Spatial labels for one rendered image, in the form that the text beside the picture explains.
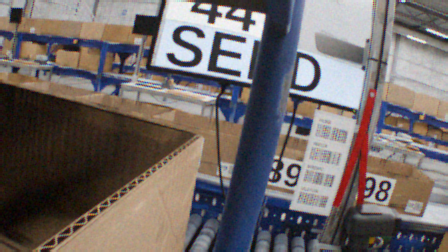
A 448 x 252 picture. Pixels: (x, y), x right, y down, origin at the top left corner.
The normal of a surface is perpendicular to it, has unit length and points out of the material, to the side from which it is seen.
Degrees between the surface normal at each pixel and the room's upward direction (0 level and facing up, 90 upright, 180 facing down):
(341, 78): 86
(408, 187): 90
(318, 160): 90
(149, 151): 90
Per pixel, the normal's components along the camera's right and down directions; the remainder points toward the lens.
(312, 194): -0.16, 0.13
